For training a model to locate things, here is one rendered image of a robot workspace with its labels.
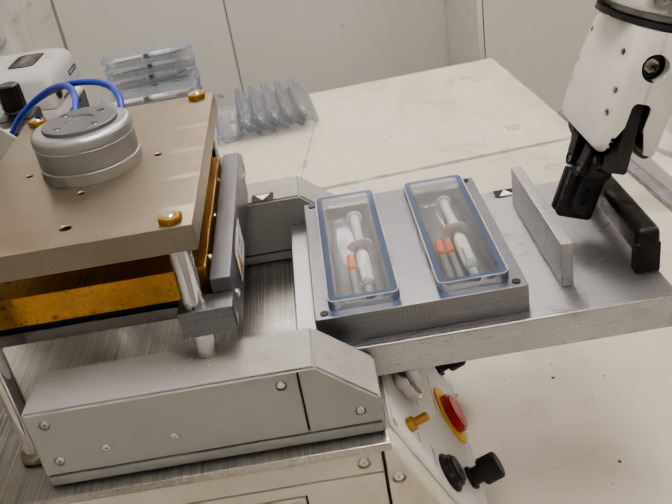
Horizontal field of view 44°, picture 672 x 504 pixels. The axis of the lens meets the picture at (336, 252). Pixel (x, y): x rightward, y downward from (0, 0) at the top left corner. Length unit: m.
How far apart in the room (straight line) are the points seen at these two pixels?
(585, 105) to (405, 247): 0.19
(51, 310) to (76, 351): 0.17
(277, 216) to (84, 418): 0.31
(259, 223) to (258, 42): 2.42
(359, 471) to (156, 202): 0.25
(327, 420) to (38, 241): 0.24
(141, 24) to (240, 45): 0.37
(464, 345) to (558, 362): 0.32
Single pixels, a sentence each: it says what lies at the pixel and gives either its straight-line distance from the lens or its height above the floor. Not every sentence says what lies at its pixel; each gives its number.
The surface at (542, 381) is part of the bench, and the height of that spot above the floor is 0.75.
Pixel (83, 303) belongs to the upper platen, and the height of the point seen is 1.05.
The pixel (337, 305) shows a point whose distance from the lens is 0.63.
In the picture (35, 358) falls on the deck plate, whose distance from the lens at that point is 0.81.
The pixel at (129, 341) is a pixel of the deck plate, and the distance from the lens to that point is 0.79.
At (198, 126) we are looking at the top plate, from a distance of 0.72.
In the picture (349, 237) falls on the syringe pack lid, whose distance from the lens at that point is 0.71.
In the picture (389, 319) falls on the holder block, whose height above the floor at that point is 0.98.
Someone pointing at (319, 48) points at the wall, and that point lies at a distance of 3.25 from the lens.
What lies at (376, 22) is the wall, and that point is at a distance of 3.27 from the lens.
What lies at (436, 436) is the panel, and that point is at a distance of 0.74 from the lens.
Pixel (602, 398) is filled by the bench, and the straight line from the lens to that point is 0.92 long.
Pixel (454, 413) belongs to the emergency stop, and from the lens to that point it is 0.82.
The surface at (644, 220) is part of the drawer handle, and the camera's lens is 0.70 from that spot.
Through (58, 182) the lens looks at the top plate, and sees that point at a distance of 0.66.
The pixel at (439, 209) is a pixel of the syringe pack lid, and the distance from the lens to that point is 0.74.
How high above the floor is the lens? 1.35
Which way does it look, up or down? 30 degrees down
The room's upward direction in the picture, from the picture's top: 10 degrees counter-clockwise
